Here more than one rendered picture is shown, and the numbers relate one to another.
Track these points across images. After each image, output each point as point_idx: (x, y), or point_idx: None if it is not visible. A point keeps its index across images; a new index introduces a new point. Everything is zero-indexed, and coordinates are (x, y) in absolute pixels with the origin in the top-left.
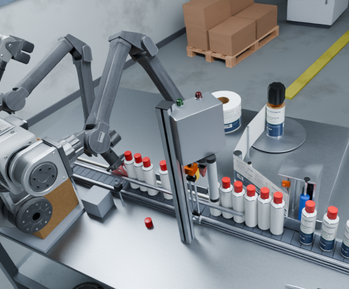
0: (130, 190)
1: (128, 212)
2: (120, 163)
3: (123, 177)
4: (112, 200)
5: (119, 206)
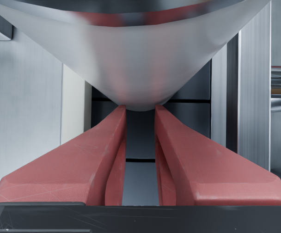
0: (201, 83)
1: None
2: (179, 226)
3: (256, 98)
4: None
5: (276, 126)
